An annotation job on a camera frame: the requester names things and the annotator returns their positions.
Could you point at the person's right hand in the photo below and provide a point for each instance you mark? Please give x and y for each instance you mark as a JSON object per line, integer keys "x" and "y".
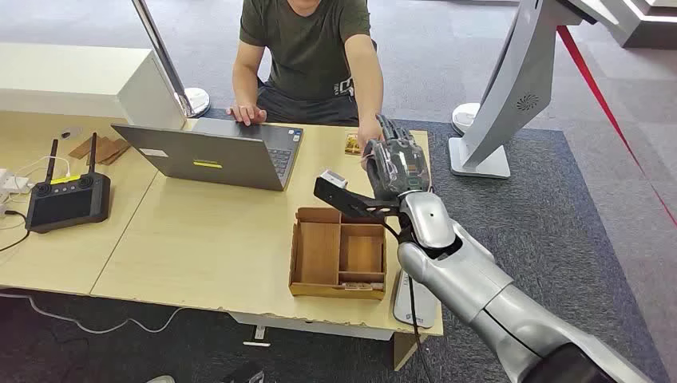
{"x": 246, "y": 113}

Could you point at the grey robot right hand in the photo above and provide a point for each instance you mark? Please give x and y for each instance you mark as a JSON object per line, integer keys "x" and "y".
{"x": 396, "y": 169}

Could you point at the person's left hand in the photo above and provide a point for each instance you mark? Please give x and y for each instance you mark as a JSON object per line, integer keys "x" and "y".
{"x": 367, "y": 132}

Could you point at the person's right forearm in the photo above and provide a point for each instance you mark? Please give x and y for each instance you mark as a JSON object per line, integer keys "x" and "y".
{"x": 245, "y": 87}

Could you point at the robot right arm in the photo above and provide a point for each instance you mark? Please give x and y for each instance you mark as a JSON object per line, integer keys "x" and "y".
{"x": 476, "y": 275}

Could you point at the person's left forearm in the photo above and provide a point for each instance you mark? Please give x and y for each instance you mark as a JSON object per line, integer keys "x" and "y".
{"x": 370, "y": 90}

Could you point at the yellow cartoon card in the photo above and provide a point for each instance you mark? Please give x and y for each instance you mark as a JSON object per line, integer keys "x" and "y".
{"x": 353, "y": 144}

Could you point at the person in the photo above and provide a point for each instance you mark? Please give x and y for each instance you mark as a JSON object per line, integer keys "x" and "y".
{"x": 307, "y": 47}

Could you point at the room key card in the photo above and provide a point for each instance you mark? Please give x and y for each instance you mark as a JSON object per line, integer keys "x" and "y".
{"x": 362, "y": 287}

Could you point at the chrome stanchion pole with base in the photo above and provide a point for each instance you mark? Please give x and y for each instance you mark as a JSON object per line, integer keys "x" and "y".
{"x": 195, "y": 100}

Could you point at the grey laptop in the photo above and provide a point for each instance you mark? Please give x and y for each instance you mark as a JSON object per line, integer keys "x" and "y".
{"x": 211, "y": 158}

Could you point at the white round stanchion base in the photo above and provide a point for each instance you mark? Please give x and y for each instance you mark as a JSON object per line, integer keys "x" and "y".
{"x": 463, "y": 116}

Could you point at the wooden organizer box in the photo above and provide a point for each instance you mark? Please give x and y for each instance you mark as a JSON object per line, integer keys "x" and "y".
{"x": 317, "y": 253}

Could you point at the brown cardboard piece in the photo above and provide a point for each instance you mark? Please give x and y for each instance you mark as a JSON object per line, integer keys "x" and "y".
{"x": 87, "y": 148}
{"x": 114, "y": 150}

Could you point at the grey kiosk stand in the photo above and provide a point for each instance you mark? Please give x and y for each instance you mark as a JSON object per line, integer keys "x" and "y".
{"x": 518, "y": 79}

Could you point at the small grey object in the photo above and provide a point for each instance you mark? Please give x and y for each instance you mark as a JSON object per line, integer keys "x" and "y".
{"x": 71, "y": 132}

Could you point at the white counter cabinet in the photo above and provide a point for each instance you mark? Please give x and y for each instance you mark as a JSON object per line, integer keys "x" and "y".
{"x": 63, "y": 74}

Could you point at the black remote controller with antennas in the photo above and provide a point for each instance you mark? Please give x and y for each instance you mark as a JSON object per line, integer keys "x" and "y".
{"x": 66, "y": 206}

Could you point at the red barrier belt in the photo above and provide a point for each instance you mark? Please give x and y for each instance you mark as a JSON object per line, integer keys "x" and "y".
{"x": 574, "y": 51}

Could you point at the white charger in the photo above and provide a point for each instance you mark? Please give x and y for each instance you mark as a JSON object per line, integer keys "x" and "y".
{"x": 13, "y": 184}

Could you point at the white rounded object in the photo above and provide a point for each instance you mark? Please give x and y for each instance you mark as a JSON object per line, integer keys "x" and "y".
{"x": 161, "y": 380}

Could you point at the grey display platform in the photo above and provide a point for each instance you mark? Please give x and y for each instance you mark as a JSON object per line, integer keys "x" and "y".
{"x": 650, "y": 31}

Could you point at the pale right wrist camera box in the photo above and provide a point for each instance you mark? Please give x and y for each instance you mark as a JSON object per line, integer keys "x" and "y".
{"x": 333, "y": 178}

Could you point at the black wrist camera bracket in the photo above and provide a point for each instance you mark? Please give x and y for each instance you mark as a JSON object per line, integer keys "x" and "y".
{"x": 349, "y": 203}

